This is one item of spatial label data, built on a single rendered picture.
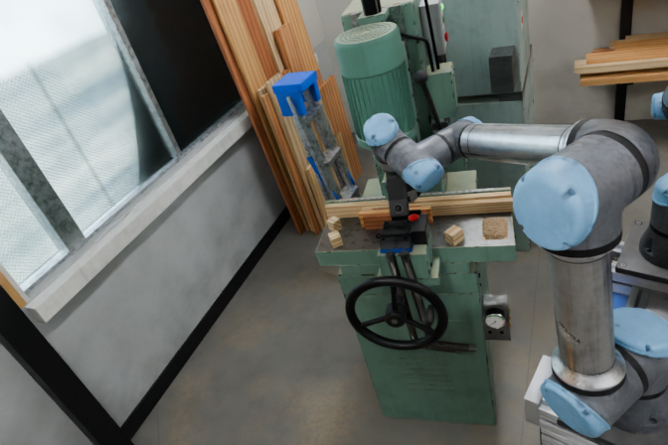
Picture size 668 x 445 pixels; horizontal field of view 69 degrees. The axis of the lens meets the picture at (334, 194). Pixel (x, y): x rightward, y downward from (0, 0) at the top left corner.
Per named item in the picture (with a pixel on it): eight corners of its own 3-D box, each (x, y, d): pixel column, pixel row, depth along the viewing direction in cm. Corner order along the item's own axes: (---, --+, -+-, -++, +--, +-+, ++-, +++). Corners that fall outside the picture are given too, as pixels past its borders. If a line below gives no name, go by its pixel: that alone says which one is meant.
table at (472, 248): (310, 287, 150) (305, 273, 146) (333, 225, 174) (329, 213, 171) (520, 285, 130) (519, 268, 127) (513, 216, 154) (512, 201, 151)
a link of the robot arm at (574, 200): (649, 407, 88) (650, 137, 63) (596, 461, 83) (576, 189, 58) (587, 370, 98) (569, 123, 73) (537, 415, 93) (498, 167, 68)
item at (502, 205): (363, 220, 162) (360, 211, 160) (364, 217, 163) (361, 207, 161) (543, 210, 144) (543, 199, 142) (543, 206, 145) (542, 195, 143)
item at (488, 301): (484, 341, 154) (482, 323, 150) (483, 311, 163) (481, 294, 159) (512, 341, 151) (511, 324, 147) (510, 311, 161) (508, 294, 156)
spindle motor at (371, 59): (353, 154, 139) (325, 49, 123) (364, 126, 153) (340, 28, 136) (414, 148, 133) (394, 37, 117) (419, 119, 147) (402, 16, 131)
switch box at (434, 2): (425, 58, 154) (417, 6, 146) (427, 47, 162) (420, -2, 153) (445, 55, 152) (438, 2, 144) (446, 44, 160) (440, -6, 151)
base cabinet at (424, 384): (381, 417, 199) (341, 295, 162) (399, 311, 245) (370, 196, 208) (496, 427, 184) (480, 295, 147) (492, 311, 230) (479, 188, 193)
